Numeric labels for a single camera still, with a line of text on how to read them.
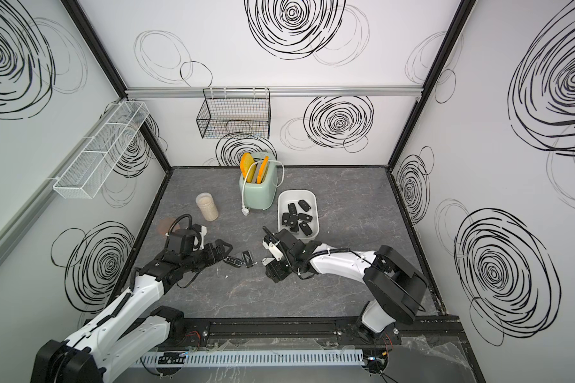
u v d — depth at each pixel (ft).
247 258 2.90
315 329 2.48
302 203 3.45
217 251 2.42
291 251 2.15
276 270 2.42
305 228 3.17
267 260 2.91
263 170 3.16
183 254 2.10
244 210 3.24
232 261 2.85
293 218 3.27
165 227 3.07
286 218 3.27
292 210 3.35
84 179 2.32
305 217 3.27
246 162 3.06
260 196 3.10
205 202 3.09
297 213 3.34
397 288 1.41
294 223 3.16
